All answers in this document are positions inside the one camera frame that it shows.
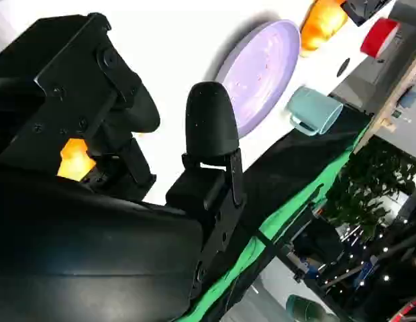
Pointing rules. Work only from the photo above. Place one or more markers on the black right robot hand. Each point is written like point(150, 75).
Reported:
point(94, 255)

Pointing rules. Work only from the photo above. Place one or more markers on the lilac plate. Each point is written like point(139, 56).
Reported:
point(261, 77)

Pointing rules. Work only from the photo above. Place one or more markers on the pale green mug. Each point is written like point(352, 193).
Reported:
point(315, 109)

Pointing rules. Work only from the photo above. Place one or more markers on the green cloth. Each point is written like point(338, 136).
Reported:
point(288, 214)

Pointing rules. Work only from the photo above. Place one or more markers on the orange toy bread roll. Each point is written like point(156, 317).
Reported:
point(74, 161)
point(320, 23)

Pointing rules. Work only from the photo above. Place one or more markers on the green leafy plant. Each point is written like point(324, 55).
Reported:
point(372, 188)

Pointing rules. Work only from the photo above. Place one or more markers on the light wooden board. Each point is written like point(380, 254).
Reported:
point(396, 97)

